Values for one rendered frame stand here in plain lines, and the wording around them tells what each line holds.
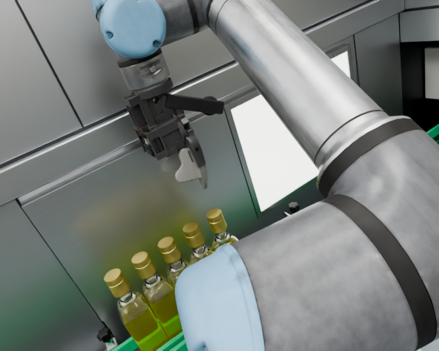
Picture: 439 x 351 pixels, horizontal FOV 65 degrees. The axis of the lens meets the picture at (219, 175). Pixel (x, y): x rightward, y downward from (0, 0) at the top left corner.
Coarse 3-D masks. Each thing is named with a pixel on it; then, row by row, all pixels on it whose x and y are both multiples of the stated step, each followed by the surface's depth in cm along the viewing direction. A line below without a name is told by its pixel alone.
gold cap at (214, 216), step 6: (210, 210) 74; (216, 210) 73; (210, 216) 72; (216, 216) 71; (222, 216) 73; (210, 222) 72; (216, 222) 72; (222, 222) 72; (216, 228) 72; (222, 228) 73
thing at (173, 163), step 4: (184, 144) 66; (180, 148) 66; (172, 156) 67; (176, 156) 68; (168, 160) 67; (172, 160) 68; (176, 160) 68; (164, 164) 67; (168, 164) 68; (172, 164) 68; (176, 164) 69; (180, 164) 69; (164, 168) 68; (168, 168) 68; (172, 168) 68; (176, 168) 69
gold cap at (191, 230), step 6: (192, 222) 72; (186, 228) 70; (192, 228) 70; (198, 228) 70; (186, 234) 70; (192, 234) 70; (198, 234) 70; (192, 240) 70; (198, 240) 71; (204, 240) 72; (192, 246) 71; (198, 246) 71
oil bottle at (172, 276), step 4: (184, 260) 73; (184, 264) 72; (188, 264) 72; (168, 268) 73; (184, 268) 71; (168, 272) 72; (172, 272) 71; (176, 272) 71; (180, 272) 70; (168, 276) 72; (172, 276) 70; (176, 276) 70; (172, 280) 70; (176, 280) 70; (172, 284) 71
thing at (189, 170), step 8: (184, 152) 62; (184, 160) 62; (192, 160) 63; (184, 168) 62; (192, 168) 63; (200, 168) 62; (176, 176) 62; (184, 176) 62; (192, 176) 63; (200, 176) 63
